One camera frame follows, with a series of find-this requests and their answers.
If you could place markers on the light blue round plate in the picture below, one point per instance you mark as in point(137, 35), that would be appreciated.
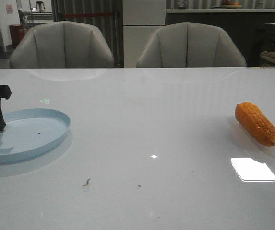
point(31, 132)

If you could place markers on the orange plastic corn cob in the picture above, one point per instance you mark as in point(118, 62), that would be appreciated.
point(255, 123)

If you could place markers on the red bin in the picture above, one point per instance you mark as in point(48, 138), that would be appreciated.
point(17, 34)

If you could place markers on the left beige upholstered chair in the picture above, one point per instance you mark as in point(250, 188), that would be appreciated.
point(61, 45)

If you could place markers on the beige upholstered chair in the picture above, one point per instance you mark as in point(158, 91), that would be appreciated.
point(61, 45)
point(190, 45)

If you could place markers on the red barrier belt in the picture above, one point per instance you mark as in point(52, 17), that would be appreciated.
point(86, 15)

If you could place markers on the white cabinet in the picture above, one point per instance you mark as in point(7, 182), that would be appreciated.
point(140, 19)

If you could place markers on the right beige upholstered chair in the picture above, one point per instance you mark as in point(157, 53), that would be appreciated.
point(190, 45)

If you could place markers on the fruit bowl on counter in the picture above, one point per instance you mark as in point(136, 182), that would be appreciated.
point(227, 4)

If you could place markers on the dark counter with light top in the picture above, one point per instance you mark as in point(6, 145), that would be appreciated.
point(252, 30)

